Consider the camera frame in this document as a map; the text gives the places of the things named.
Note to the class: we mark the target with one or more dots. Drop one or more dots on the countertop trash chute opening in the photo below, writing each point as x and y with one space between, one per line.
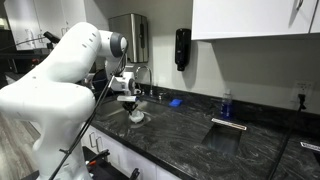
310 146
230 124

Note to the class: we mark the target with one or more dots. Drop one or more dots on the stainless steel sink basin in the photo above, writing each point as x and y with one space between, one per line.
154 110

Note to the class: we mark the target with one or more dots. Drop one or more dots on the white wall cabinet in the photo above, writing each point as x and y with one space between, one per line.
250 16

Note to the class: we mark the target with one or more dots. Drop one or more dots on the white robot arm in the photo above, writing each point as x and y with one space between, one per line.
60 83

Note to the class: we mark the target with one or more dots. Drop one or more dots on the chrome faucet lever blue mark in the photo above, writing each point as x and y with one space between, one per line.
160 97

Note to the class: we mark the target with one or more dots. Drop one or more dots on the black background desk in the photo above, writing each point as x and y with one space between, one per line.
16 61

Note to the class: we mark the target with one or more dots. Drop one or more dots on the blue sponge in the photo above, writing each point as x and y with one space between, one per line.
175 103

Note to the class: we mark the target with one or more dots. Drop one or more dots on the black clamp orange grip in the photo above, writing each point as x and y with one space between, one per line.
134 174
100 155

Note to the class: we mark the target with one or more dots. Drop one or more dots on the chrome gooseneck faucet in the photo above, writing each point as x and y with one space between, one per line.
150 78

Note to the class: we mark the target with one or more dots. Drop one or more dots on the steel paper towel dispenser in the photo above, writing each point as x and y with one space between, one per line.
136 36

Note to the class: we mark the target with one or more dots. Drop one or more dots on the white cup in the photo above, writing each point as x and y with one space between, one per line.
137 117

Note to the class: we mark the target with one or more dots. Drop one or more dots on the black camera on stand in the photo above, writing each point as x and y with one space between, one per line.
51 36

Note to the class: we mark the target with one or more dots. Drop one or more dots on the black wall soap dispenser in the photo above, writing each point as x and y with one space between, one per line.
182 50

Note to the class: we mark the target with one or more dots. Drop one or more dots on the white base cabinet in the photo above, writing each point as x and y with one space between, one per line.
143 163

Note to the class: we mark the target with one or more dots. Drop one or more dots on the white background cabinets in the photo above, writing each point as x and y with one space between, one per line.
20 16

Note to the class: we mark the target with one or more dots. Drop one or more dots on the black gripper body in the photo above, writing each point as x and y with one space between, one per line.
130 106

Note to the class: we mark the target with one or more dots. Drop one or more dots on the round dinner plate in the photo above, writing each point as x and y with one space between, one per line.
100 83

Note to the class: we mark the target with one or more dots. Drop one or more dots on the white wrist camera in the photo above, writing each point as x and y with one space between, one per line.
126 98

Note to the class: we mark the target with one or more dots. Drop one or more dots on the white wall outlet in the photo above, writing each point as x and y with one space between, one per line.
302 88

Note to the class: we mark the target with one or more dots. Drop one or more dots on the clear bottle blue liquid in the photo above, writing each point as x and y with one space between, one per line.
226 106

